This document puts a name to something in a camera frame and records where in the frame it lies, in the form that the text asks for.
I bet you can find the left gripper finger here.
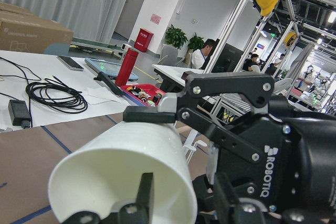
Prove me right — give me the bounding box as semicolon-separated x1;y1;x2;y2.
62;172;155;224

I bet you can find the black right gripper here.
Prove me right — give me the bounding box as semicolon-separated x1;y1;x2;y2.
193;96;335;223

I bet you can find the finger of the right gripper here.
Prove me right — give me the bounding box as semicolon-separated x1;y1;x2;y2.
122;72;275;165

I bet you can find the cream white plastic cup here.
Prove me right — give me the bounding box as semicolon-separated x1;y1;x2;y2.
48;122;197;223

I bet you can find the red parts tray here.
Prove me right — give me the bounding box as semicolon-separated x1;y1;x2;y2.
120;84;165;106

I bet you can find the red thermos bottle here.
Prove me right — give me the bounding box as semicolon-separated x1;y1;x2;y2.
115;48;139;87

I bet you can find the black power adapter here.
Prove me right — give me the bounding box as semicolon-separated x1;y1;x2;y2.
8;99;32;129

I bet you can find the cardboard box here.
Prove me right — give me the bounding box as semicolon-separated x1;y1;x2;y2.
1;2;74;55

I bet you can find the white wire cup rack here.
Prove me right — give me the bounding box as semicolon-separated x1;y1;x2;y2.
183;129;207;164

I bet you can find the aluminium frame post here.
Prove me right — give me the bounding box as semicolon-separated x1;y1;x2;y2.
203;0;249;73

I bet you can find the coiled black cable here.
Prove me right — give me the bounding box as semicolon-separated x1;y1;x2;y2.
25;76;88;114

